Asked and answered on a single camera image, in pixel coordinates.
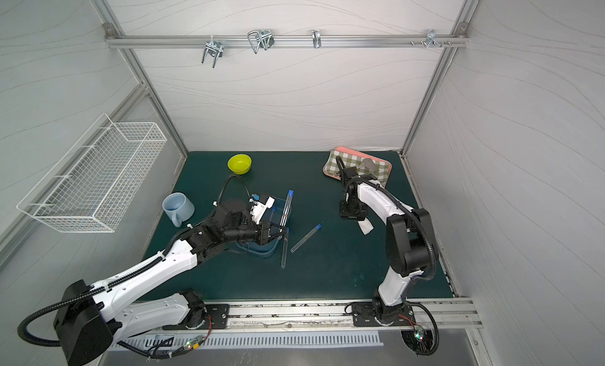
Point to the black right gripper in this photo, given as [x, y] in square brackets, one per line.
[352, 212]

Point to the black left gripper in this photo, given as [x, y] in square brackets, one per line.
[264, 232]

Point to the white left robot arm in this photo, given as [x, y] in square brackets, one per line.
[91, 318]

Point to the uncapped clear test tube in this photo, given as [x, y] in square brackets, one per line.
[284, 252]

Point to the test tube with blue cap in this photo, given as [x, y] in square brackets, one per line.
[305, 238]

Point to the blue translucent plastic container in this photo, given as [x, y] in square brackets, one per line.
[267, 248]

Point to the pink tray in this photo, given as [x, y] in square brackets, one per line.
[385, 169]

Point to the green checkered cloth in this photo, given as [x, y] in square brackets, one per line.
[373, 169]

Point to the yellow-green plastic bowl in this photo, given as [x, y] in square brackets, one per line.
[240, 164]

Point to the light blue ribbed mug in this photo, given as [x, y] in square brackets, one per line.
[178, 208]

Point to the black cooling fan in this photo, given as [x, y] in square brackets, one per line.
[422, 343]

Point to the metal clamp hook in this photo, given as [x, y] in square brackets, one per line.
[260, 39]

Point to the metal U-bolt hook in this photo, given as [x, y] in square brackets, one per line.
[213, 51]

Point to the spatula with wooden handle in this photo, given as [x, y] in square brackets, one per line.
[369, 166]

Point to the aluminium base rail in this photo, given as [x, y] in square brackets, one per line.
[326, 315]

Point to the white slotted cable duct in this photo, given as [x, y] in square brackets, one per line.
[262, 340]

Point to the small metal ring hook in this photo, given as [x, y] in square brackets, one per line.
[316, 39]

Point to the metal bracket hook right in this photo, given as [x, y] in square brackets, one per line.
[431, 41]

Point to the white wire basket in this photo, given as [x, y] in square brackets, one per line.
[91, 187]

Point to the aluminium top rail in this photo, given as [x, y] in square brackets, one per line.
[281, 41]

